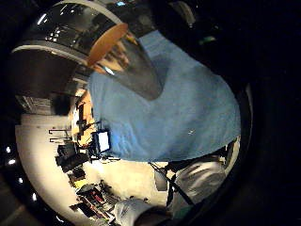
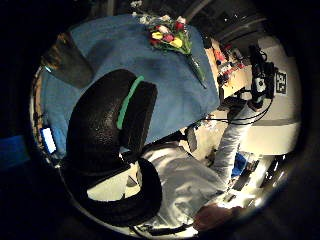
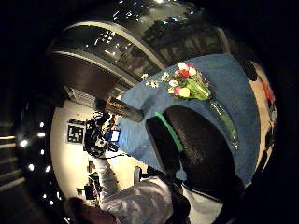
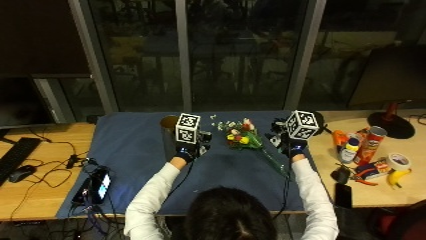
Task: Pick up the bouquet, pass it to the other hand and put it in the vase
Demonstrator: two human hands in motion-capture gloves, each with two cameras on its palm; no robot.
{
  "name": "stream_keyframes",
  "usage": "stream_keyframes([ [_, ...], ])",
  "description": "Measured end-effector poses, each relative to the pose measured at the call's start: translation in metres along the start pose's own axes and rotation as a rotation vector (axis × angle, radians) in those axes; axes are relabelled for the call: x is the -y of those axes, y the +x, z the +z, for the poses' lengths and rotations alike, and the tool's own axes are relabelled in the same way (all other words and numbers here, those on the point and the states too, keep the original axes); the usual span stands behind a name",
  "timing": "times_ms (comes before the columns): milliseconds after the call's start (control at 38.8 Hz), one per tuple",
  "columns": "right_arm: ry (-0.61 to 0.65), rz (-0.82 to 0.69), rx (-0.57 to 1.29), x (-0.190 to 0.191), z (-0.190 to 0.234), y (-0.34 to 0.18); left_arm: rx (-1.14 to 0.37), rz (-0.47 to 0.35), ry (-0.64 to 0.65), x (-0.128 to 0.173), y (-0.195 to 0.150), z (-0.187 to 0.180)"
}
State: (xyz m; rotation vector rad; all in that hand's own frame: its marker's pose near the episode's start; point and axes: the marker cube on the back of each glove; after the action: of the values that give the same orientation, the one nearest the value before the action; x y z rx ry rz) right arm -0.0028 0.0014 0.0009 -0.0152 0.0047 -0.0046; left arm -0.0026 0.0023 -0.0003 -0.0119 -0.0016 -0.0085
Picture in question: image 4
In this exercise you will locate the red and blue packet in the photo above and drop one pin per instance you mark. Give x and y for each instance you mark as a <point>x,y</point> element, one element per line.
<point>373,169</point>

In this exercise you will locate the dark metal vase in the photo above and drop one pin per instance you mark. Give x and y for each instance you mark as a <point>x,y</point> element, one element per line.
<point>168,140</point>

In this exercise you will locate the grey window frame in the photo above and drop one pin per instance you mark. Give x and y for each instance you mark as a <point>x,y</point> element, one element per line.
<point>182,56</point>

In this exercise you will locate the red chair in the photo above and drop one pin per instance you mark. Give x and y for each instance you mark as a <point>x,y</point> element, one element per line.
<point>399,223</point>

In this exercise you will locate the monitor with red stand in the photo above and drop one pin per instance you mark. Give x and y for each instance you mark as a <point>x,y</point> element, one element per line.
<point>390,83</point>

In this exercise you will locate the yellow banana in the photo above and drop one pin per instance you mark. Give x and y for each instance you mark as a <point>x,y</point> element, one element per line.
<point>397,177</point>

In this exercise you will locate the white bottle with blue cap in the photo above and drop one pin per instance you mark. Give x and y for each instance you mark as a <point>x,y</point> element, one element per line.
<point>349,151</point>

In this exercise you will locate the black computer mouse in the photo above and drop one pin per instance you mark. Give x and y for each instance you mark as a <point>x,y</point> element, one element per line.
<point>21,173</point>

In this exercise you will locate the white marker cube glove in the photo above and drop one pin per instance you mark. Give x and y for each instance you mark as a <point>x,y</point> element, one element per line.
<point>302,125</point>
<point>186,128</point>

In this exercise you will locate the white marker cube left glove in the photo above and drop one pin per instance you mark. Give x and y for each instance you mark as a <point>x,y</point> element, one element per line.
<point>186,128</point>

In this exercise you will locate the person's left hand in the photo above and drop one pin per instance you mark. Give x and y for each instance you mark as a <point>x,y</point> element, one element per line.
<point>188,150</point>

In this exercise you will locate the black keyboard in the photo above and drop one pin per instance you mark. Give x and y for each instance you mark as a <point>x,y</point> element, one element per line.
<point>17,158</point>

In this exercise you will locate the dark monitor screen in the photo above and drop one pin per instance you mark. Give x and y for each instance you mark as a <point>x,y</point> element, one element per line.
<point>21,100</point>

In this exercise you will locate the orange bottle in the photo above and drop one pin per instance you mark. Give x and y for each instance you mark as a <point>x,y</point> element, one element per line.
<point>339,137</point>

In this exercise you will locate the smartphone with lit screen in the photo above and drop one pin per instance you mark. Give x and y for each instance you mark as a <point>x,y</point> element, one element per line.
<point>101,186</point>

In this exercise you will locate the black box device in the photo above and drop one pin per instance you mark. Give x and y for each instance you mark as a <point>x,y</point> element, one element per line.
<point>81,193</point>

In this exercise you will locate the small black pouch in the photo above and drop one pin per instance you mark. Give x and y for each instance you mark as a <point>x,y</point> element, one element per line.
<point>341,175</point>

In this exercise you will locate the black smartphone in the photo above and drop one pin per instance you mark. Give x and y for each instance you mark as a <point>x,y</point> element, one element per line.
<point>342,196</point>

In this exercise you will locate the blue table cloth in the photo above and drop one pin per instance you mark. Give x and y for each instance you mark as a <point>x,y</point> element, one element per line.
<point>133,156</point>

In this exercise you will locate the white marker cube right glove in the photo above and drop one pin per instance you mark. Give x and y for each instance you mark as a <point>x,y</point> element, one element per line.
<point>302,125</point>

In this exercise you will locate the flower bouquet with green stems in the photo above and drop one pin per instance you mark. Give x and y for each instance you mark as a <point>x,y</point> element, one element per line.
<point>242,136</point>

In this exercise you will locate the person's right hand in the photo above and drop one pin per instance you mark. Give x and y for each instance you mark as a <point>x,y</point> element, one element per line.
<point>294,146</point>

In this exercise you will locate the red crisps can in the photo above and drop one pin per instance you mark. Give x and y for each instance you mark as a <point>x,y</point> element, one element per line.
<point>370,146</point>

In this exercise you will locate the small white petals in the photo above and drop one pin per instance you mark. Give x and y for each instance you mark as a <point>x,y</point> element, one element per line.
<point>213,117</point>

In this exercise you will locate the white tape roll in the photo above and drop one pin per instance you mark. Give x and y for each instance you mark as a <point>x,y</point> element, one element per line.
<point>398,161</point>

